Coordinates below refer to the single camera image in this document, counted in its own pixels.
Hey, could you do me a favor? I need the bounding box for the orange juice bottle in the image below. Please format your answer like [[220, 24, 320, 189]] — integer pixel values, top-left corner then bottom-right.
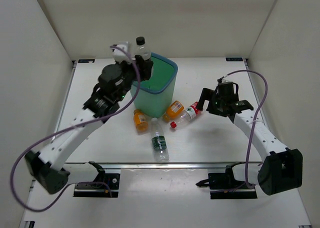
[[133, 109, 149, 133], [162, 100, 184, 122]]

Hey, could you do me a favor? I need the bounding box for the left blue table sticker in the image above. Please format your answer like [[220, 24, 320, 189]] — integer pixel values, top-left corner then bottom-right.
[[77, 59, 95, 64]]

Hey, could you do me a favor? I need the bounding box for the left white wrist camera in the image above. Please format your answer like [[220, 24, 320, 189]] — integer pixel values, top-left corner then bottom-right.
[[111, 41, 131, 64]]

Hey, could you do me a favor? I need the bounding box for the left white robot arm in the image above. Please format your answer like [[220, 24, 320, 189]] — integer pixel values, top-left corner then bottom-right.
[[24, 55, 154, 195]]

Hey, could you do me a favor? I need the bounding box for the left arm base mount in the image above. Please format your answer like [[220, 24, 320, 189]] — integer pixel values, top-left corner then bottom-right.
[[73, 161, 121, 198]]

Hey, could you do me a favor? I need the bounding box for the clear bottle black cap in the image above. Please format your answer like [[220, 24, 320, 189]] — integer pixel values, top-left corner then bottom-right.
[[134, 36, 152, 61]]

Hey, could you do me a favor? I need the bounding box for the clear bottle green label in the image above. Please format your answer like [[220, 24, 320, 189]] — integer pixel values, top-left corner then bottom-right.
[[150, 117, 170, 163]]

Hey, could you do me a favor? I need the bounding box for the green plastic bin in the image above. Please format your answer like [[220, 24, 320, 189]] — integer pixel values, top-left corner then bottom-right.
[[133, 53, 178, 118]]

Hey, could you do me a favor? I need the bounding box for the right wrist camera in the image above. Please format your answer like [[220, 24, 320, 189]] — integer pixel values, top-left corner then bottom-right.
[[217, 78, 239, 96]]

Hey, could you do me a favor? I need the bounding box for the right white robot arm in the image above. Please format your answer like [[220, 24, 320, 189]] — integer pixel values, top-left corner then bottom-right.
[[196, 82, 303, 196]]

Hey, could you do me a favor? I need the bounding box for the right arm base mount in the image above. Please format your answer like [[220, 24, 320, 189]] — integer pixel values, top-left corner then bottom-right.
[[195, 162, 258, 200]]

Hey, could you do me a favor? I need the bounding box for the clear bottle red label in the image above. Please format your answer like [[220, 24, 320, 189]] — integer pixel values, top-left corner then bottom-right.
[[170, 101, 202, 130]]

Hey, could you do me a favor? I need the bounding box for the right blue table sticker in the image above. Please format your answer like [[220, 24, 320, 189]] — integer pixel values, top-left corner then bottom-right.
[[225, 57, 244, 62]]

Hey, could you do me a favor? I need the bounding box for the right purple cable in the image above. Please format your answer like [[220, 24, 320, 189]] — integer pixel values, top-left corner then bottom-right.
[[222, 69, 269, 190]]

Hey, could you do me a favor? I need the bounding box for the blue table sticker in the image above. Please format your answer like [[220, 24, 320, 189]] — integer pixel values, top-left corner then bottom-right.
[[225, 57, 244, 62], [77, 59, 95, 64]]

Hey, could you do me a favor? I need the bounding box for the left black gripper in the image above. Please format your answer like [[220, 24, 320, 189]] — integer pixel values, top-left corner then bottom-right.
[[114, 55, 152, 102]]

